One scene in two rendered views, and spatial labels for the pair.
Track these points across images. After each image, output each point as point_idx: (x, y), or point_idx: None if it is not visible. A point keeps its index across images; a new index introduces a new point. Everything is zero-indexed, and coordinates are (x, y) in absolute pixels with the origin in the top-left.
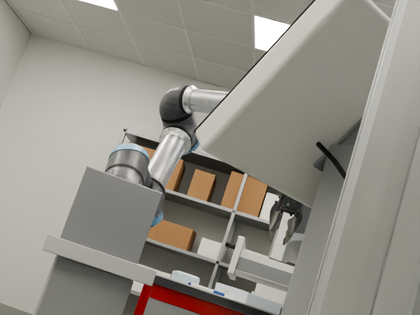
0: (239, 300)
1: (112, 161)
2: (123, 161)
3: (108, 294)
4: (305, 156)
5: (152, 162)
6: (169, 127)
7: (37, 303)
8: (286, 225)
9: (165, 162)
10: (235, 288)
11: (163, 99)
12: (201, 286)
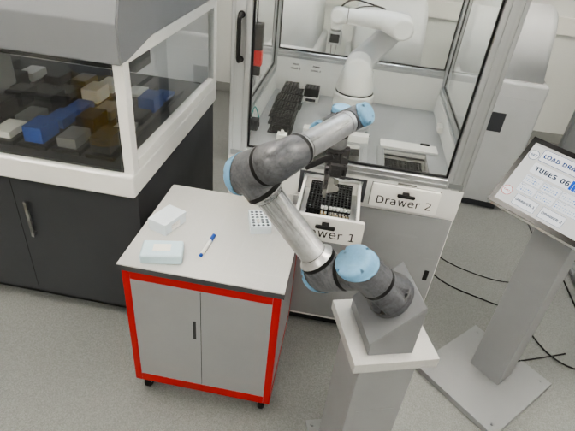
0: (255, 233)
1: (385, 282)
2: (390, 274)
3: None
4: None
5: (310, 236)
6: (278, 188)
7: (356, 389)
8: (132, 121)
9: (309, 225)
10: (179, 216)
11: (287, 172)
12: (206, 247)
